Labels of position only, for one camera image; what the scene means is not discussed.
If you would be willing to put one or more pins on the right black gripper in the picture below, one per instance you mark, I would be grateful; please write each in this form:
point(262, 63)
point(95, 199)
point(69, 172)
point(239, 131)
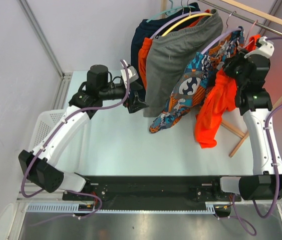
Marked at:
point(231, 62)

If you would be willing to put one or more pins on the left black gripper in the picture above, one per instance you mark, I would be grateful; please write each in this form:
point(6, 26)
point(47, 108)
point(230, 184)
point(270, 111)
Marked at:
point(136, 103)

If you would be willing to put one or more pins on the pink wire hanger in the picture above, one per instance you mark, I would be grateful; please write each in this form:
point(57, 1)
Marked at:
point(247, 39)

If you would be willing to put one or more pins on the bright orange shorts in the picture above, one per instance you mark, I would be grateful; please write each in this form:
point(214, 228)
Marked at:
point(220, 97)

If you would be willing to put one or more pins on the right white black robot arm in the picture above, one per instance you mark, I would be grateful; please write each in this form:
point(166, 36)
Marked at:
point(255, 107)

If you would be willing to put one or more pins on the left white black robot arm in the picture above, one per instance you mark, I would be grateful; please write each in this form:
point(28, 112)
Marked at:
point(39, 165)

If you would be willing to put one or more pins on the purple hanger front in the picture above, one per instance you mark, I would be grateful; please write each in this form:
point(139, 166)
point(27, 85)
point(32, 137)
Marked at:
point(228, 31)

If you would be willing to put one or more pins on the purple hanger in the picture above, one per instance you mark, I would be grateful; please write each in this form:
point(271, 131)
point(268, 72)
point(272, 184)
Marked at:
point(175, 19)
point(228, 31)

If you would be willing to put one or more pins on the dark orange hanging shorts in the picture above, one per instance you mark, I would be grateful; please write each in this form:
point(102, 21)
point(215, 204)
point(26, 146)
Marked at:
point(144, 57)

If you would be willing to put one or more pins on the grey shorts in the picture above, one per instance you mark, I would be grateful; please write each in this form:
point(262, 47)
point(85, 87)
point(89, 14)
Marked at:
point(169, 55)

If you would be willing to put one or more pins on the patterned blue orange shorts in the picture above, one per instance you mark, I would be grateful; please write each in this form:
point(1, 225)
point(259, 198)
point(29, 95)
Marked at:
point(189, 92)

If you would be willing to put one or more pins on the yellow hanger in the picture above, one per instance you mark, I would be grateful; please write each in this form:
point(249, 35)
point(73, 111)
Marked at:
point(184, 20)

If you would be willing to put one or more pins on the navy blue shorts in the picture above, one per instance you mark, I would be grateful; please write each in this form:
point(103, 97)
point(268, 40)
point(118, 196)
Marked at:
point(137, 50)

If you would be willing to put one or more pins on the purple hanger rear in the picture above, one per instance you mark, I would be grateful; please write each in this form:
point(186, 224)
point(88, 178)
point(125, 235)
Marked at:
point(175, 19)

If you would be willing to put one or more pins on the teal hanger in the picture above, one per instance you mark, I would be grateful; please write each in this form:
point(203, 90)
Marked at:
point(167, 8)

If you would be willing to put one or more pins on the white plastic laundry basket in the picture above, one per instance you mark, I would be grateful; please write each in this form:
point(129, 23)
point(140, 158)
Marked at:
point(71, 157)

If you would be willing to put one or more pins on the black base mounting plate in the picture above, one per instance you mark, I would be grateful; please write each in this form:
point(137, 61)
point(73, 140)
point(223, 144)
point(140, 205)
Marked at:
point(159, 194)

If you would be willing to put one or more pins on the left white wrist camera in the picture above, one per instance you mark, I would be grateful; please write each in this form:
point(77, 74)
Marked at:
point(132, 73)

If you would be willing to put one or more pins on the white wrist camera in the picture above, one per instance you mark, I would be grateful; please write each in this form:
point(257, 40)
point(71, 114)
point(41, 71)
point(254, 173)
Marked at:
point(132, 73)
point(264, 47)

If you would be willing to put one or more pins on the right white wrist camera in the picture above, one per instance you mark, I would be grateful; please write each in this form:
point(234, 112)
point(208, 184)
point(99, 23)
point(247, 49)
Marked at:
point(264, 47)

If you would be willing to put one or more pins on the metal clothes rail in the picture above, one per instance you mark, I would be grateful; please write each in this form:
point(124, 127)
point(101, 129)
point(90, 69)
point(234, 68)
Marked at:
point(273, 7)

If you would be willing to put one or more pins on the wooden clothes rack frame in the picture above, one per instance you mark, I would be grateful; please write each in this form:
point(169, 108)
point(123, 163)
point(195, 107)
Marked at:
point(260, 14)

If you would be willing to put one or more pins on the white slotted cable duct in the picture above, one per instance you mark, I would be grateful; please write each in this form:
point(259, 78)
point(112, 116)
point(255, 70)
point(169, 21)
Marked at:
point(76, 208)

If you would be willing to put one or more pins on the aluminium frame post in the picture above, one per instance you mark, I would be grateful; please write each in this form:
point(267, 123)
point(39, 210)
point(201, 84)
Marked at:
point(27, 10)

